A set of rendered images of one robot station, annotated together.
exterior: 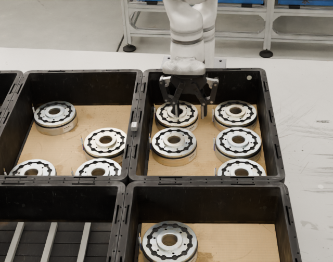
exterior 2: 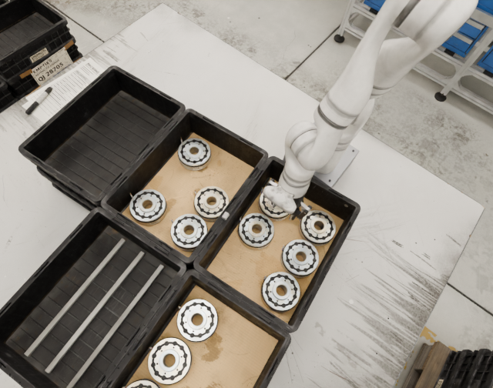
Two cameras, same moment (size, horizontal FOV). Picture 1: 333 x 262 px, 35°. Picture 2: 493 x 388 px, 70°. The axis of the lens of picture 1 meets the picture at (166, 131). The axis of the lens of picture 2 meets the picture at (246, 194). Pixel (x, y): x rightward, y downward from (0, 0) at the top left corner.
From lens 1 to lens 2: 0.61 m
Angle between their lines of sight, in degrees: 28
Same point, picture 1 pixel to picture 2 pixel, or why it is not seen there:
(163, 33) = not seen: hidden behind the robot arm
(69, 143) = (192, 182)
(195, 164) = (262, 253)
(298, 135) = (369, 245)
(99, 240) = (162, 282)
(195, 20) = (304, 175)
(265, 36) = (448, 84)
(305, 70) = (422, 184)
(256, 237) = (259, 344)
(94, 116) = (223, 165)
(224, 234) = (240, 328)
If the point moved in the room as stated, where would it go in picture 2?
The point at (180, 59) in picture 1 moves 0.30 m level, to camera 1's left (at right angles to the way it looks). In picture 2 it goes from (281, 189) to (176, 137)
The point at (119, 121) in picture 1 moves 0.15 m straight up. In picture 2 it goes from (236, 180) to (239, 155)
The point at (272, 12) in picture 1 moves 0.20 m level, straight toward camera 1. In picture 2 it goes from (466, 69) to (452, 87)
